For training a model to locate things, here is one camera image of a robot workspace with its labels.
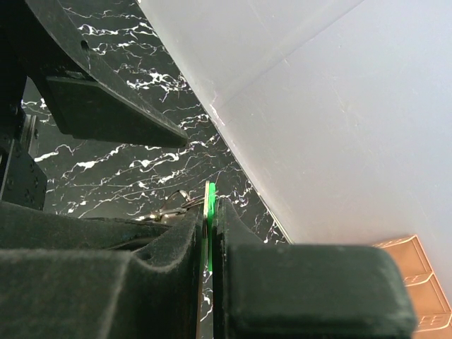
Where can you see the key with green tag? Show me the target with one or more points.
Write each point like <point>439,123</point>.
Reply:
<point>205,288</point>

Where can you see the orange plastic desk organizer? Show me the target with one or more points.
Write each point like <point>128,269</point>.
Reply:
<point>430,303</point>

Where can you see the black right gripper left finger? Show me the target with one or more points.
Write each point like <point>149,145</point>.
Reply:
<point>150,292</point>

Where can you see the large metal keyring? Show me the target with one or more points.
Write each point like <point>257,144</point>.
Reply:
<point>175,206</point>

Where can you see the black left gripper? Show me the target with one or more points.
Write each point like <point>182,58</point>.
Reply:
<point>87,99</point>

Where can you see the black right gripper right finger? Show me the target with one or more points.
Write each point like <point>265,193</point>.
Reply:
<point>303,290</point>

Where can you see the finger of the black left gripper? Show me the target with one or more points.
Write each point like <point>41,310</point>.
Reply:
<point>26,228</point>

